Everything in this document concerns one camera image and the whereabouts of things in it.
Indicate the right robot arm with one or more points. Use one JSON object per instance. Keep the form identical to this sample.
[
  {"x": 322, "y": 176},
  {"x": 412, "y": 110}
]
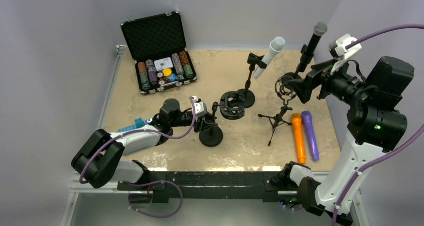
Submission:
[{"x": 375, "y": 128}]

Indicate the white card box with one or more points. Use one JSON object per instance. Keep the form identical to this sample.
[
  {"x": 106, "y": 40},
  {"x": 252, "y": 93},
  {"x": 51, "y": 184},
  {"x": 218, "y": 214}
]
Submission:
[{"x": 164, "y": 63}]

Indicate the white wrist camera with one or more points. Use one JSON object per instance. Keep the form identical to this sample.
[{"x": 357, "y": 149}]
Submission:
[
  {"x": 200, "y": 108},
  {"x": 341, "y": 50}
]

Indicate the purple microphone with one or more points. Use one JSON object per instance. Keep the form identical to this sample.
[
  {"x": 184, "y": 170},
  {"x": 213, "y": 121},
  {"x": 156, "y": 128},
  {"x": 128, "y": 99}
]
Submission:
[{"x": 307, "y": 121}]

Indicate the black silver-head microphone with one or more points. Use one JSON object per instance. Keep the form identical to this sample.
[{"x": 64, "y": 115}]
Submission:
[{"x": 319, "y": 30}]

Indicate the white microphone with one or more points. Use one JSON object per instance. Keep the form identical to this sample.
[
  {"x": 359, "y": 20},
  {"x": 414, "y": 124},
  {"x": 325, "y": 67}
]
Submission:
[{"x": 276, "y": 46}]

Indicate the small blue brick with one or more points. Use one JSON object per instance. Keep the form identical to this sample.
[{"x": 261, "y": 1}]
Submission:
[{"x": 139, "y": 123}]

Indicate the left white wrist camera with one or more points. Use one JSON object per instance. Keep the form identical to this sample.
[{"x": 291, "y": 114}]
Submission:
[{"x": 200, "y": 108}]

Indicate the black shock mount round stand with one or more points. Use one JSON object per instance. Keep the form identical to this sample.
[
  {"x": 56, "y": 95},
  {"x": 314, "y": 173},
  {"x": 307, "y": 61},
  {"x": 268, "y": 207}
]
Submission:
[{"x": 230, "y": 107}]

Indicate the black clip round base stand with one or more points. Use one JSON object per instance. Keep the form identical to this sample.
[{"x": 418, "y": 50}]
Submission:
[{"x": 256, "y": 67}]

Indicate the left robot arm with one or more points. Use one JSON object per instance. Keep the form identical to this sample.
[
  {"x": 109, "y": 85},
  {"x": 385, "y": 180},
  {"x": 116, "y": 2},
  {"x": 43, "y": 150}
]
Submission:
[{"x": 99, "y": 161}]

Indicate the black poker chip case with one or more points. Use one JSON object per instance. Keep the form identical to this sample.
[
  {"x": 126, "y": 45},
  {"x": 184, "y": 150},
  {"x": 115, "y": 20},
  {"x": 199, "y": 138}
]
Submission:
[{"x": 157, "y": 37}]

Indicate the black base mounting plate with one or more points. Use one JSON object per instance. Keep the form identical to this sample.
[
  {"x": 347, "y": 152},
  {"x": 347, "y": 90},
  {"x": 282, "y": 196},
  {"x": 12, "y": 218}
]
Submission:
[{"x": 219, "y": 185}]

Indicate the yellow chip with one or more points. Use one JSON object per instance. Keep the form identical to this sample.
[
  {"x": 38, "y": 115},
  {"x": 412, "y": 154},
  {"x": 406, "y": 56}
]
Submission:
[{"x": 167, "y": 72}]

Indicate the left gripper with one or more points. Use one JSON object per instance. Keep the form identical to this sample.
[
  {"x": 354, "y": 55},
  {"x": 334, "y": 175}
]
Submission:
[{"x": 203, "y": 123}]

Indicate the orange microphone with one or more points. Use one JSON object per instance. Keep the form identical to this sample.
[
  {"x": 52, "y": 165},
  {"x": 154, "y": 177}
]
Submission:
[{"x": 296, "y": 122}]

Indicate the black tripod shock mount stand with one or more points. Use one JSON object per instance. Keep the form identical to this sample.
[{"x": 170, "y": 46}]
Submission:
[{"x": 286, "y": 94}]

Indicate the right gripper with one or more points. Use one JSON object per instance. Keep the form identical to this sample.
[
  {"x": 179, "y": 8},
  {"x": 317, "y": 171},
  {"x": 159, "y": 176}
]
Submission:
[{"x": 305, "y": 86}]

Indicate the blue building baseplate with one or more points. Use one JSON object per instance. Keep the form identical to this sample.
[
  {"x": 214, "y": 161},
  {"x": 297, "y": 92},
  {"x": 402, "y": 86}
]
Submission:
[{"x": 129, "y": 128}]

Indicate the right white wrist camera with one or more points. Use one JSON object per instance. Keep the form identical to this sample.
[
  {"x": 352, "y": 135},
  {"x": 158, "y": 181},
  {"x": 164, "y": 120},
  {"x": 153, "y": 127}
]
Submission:
[{"x": 341, "y": 50}]

